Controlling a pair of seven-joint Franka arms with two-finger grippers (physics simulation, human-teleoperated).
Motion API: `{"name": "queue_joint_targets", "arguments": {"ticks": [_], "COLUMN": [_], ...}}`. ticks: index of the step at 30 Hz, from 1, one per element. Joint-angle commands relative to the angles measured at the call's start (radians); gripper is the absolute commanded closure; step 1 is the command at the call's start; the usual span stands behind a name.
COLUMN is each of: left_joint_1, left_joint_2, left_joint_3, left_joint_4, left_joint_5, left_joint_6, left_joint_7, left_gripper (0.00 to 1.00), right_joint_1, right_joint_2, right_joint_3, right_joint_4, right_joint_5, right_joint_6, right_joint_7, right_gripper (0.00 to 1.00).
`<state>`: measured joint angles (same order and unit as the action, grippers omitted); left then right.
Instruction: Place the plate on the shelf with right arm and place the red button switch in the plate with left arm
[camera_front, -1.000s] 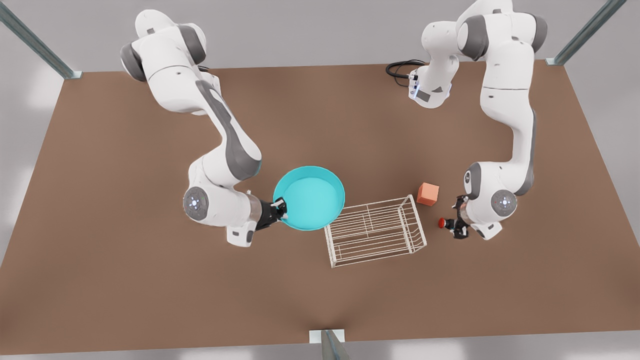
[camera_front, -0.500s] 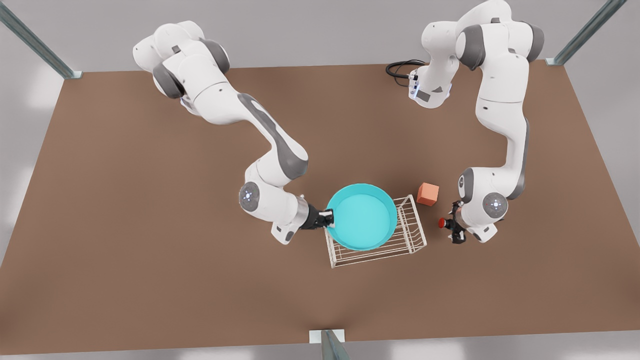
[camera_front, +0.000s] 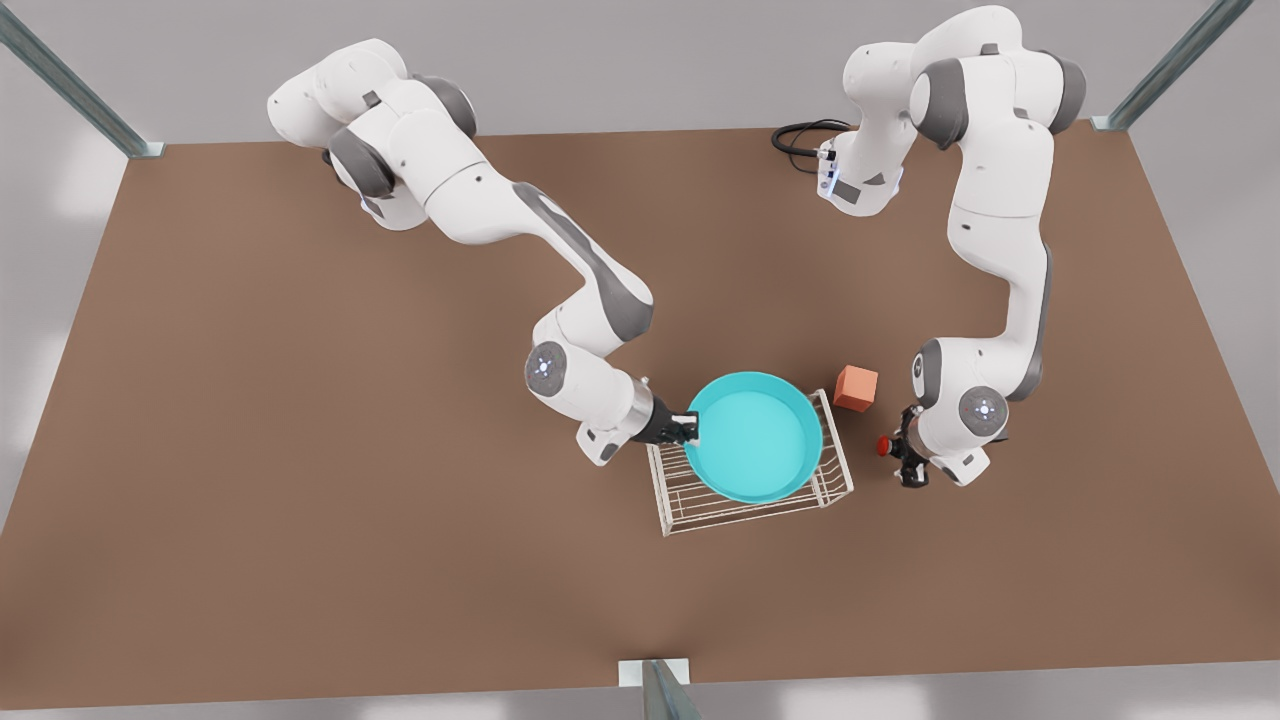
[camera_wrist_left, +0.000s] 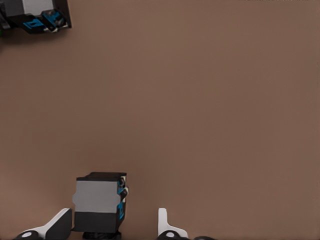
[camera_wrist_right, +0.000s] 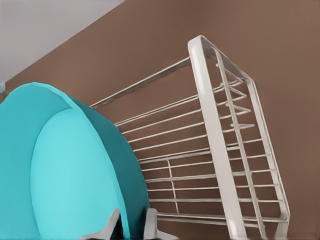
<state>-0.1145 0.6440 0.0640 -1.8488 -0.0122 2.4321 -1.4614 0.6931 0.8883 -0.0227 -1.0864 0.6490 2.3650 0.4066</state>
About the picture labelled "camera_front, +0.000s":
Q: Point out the red button switch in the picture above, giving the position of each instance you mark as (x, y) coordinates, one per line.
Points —
(885, 446)

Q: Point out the turquoise plate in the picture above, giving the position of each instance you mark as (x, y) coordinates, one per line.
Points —
(756, 436)

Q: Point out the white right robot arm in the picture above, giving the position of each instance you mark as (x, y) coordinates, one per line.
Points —
(470, 190)

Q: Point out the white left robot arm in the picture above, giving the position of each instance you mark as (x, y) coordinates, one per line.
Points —
(1000, 170)

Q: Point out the orange cube block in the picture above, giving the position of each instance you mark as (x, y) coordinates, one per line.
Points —
(856, 387)

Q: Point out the silver frame post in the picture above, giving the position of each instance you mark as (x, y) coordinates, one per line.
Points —
(1165, 68)
(660, 690)
(75, 85)

